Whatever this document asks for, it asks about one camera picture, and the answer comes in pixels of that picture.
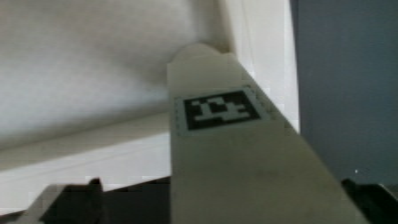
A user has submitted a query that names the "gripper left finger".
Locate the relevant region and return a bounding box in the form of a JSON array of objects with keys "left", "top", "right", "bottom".
[{"left": 13, "top": 178, "right": 107, "bottom": 224}]

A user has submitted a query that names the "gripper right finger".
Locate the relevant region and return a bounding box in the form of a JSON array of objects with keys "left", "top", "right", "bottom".
[{"left": 342, "top": 179, "right": 398, "bottom": 224}]

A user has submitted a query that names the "white desk top tray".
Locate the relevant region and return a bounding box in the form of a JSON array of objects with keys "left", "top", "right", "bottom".
[{"left": 0, "top": 0, "right": 301, "bottom": 215}]

